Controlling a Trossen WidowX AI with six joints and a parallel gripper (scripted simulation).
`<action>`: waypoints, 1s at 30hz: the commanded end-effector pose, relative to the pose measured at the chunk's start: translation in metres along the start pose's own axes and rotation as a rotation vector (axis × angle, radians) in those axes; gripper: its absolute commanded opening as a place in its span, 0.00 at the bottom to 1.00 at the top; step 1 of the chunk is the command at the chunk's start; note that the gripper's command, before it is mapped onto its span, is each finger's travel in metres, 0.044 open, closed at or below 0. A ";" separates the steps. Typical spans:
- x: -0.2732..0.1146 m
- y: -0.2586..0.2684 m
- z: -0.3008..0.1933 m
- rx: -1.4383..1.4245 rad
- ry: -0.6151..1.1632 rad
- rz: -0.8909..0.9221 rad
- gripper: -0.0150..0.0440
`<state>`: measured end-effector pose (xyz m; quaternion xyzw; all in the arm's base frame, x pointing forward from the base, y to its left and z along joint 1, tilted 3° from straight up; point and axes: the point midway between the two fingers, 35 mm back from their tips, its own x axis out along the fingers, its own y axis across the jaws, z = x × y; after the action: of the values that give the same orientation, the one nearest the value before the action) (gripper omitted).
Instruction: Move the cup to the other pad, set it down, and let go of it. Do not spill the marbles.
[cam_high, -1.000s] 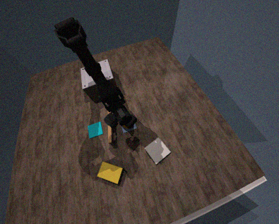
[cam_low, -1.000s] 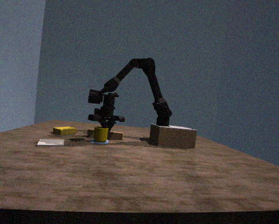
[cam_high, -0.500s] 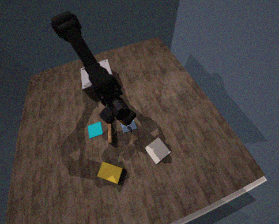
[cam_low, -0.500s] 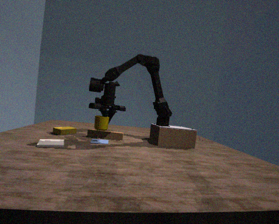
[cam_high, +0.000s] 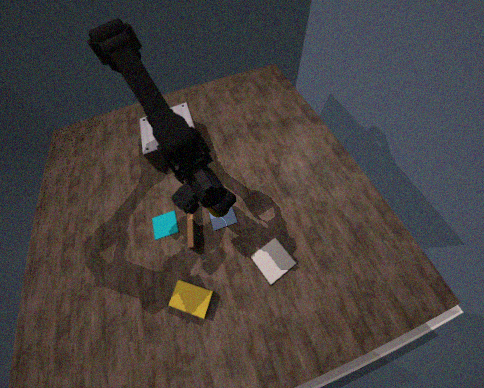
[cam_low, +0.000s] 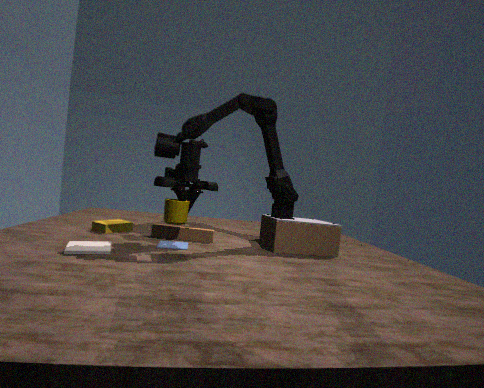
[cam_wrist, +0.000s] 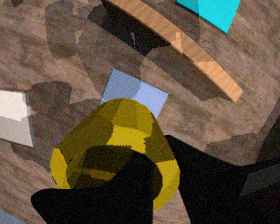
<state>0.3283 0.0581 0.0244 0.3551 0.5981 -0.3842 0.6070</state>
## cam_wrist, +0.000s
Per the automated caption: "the orange flat bar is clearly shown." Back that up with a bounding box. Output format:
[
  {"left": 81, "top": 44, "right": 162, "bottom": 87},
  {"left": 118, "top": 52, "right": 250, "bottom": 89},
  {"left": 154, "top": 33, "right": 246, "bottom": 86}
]
[{"left": 101, "top": 0, "right": 242, "bottom": 103}]

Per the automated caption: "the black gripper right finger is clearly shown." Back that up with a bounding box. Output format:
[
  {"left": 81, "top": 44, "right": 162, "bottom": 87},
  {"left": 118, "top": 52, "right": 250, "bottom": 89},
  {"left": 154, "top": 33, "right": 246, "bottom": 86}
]
[{"left": 165, "top": 134, "right": 280, "bottom": 224}]

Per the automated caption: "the yellow cup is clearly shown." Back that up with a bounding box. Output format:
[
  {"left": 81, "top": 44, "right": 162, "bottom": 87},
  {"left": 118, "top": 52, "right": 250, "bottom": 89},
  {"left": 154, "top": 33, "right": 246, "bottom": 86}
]
[{"left": 50, "top": 98, "right": 180, "bottom": 211}]

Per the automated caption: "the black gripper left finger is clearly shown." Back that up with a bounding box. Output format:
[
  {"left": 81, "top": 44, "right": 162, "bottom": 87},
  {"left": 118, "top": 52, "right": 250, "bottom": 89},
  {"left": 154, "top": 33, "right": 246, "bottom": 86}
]
[{"left": 30, "top": 151, "right": 154, "bottom": 224}]

